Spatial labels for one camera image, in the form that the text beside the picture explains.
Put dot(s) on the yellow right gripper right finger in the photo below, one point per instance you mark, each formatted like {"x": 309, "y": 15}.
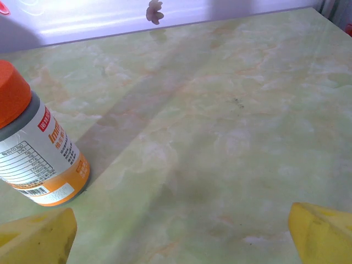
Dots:
{"x": 321, "y": 236}

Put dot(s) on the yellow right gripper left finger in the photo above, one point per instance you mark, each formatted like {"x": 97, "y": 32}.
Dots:
{"x": 35, "y": 239}

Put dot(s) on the orange-capped vitamin bottle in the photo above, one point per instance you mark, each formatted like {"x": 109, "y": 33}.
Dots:
{"x": 41, "y": 154}

